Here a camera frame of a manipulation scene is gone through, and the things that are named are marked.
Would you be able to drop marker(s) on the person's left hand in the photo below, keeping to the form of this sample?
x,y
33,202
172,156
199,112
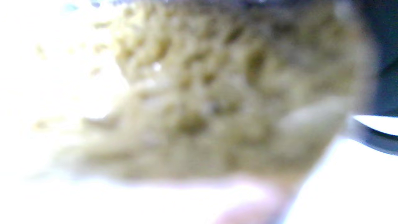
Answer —
x,y
382,31

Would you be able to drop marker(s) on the yellow lacy cookie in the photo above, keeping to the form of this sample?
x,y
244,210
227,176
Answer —
x,y
217,93

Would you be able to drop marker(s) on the clear plastic bakery bag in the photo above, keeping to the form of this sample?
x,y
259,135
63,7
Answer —
x,y
242,189

